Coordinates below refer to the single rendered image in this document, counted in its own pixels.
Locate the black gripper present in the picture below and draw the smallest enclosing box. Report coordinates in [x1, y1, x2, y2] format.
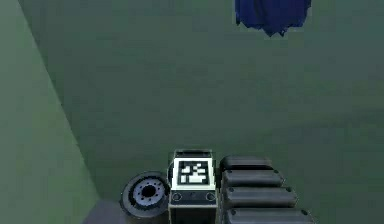
[119, 170, 172, 219]

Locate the blue cloth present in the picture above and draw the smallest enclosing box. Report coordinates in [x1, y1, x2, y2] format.
[234, 0, 313, 38]

